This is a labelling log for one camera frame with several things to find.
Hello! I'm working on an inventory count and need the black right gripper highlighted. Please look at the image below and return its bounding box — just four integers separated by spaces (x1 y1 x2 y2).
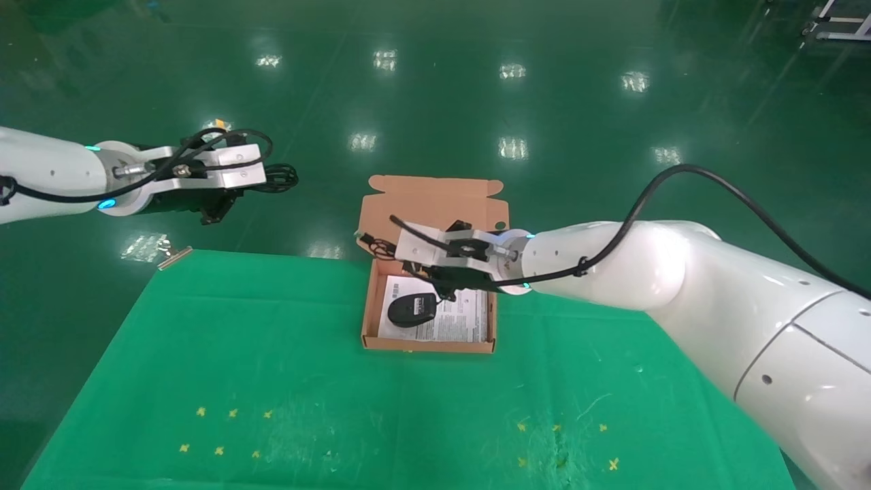
401 261 502 303

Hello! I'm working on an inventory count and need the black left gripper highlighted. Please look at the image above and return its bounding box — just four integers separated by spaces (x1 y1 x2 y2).
145 182 270 226

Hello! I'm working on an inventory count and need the black data cable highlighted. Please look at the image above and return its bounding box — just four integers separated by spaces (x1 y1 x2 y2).
261 163 299 194

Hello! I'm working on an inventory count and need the orange cardboard box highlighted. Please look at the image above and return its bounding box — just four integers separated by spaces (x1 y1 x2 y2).
357 176 510 355

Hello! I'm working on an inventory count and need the white printed instruction sheet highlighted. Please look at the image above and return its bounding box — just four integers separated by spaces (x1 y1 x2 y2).
378 275 489 343

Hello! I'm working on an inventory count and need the metal cloth clamp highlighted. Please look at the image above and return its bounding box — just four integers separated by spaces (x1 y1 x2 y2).
157 238 194 272

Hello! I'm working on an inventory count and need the green table cloth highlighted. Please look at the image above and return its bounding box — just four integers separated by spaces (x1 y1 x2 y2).
20 250 797 490

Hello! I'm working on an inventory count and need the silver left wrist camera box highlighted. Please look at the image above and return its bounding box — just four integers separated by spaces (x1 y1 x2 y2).
112 144 268 192

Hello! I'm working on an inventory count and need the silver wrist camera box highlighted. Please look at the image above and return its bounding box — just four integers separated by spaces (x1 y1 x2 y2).
112 144 268 192
395 227 512 275

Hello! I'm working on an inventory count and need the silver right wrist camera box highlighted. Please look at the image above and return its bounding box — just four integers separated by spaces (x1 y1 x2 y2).
395 227 512 275

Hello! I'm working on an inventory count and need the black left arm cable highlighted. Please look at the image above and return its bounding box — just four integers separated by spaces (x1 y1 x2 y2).
0 127 274 206

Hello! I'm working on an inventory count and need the white wheeled cart frame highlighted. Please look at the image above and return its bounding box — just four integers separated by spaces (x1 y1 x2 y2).
802 0 871 43

